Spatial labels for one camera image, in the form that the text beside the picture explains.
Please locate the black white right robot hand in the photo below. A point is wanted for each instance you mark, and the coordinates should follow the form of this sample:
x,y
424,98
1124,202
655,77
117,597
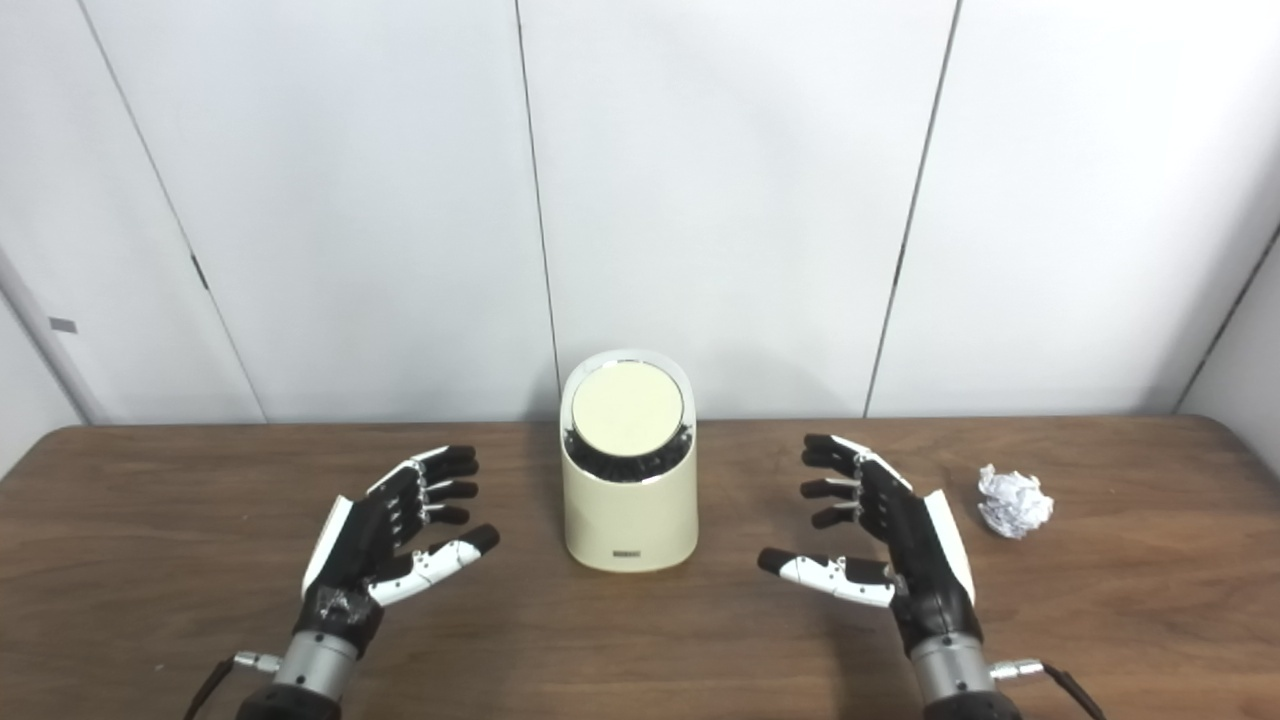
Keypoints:
x,y
925,560

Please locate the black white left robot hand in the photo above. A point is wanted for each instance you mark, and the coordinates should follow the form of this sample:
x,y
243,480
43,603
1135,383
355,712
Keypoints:
x,y
350,545

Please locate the white paper ball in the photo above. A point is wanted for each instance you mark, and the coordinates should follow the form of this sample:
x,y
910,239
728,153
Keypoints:
x,y
1015,500

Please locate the cream-colored desktop trash bin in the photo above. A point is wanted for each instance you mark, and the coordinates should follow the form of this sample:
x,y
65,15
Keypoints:
x,y
630,520

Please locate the round cream bin lid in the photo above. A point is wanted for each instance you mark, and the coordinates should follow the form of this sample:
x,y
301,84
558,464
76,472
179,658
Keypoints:
x,y
627,408

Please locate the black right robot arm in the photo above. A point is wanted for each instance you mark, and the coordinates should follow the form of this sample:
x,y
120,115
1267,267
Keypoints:
x,y
955,680

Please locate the small grey wall label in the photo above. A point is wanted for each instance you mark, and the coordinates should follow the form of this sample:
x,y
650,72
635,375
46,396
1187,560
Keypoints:
x,y
63,325

